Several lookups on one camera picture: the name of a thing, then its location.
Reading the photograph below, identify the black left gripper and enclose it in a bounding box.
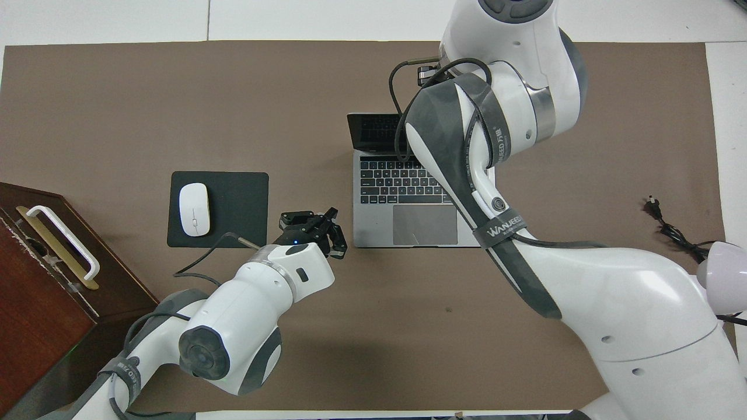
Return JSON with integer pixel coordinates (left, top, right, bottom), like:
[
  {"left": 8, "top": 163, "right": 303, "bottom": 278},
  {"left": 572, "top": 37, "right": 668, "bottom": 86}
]
[{"left": 271, "top": 207, "right": 348, "bottom": 260}]

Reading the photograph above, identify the silver grey laptop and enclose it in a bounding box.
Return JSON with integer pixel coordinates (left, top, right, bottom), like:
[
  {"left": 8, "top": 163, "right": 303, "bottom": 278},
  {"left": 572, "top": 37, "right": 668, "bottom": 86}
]
[{"left": 347, "top": 113, "right": 497, "bottom": 249}]

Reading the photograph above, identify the black mouse pad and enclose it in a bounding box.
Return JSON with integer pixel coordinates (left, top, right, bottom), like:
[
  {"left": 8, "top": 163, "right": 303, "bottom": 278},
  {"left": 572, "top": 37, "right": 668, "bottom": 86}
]
[{"left": 167, "top": 171, "right": 270, "bottom": 249}]

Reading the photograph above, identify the white computer mouse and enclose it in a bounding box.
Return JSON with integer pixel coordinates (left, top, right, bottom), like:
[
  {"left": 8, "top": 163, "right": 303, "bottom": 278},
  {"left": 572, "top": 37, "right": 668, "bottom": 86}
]
[{"left": 179, "top": 183, "right": 211, "bottom": 237}]

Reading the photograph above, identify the brown table mat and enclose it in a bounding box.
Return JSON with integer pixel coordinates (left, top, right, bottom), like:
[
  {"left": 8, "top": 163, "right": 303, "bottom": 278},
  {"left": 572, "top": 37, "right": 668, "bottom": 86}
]
[{"left": 0, "top": 40, "right": 727, "bottom": 412}]

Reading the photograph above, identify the dark brown wooden box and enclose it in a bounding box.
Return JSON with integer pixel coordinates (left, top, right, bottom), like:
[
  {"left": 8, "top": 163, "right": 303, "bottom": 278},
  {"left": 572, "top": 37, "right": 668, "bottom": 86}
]
[{"left": 0, "top": 182, "right": 159, "bottom": 418}]

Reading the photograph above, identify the white desk lamp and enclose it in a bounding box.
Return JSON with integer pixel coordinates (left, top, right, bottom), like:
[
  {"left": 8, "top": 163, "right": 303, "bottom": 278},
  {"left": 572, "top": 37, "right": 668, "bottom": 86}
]
[{"left": 696, "top": 241, "right": 747, "bottom": 316}]

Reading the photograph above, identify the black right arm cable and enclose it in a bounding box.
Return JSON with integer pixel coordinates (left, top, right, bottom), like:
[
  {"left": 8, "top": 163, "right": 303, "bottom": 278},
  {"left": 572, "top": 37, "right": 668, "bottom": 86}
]
[{"left": 390, "top": 57, "right": 608, "bottom": 251}]

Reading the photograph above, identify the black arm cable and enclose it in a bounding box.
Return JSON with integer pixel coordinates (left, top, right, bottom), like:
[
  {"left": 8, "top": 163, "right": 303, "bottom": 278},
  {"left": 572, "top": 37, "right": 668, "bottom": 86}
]
[
  {"left": 390, "top": 57, "right": 608, "bottom": 251},
  {"left": 108, "top": 232, "right": 263, "bottom": 420}
]

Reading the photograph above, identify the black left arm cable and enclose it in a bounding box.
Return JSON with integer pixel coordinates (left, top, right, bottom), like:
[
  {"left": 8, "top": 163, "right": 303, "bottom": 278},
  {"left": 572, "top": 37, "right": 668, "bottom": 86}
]
[{"left": 108, "top": 232, "right": 263, "bottom": 420}]

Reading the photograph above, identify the white box handle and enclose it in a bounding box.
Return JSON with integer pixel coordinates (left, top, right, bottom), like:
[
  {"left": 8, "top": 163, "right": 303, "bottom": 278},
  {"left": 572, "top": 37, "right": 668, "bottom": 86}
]
[{"left": 26, "top": 205, "right": 101, "bottom": 282}]

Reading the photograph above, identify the brass handle plate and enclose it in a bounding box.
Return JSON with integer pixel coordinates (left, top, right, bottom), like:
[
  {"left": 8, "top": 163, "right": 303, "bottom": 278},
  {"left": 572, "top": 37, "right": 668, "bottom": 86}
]
[{"left": 16, "top": 206, "right": 100, "bottom": 291}]

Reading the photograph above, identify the black lamp power cable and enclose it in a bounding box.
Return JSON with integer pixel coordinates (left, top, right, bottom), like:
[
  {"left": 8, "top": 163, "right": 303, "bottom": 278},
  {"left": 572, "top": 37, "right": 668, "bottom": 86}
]
[{"left": 644, "top": 197, "right": 747, "bottom": 326}]

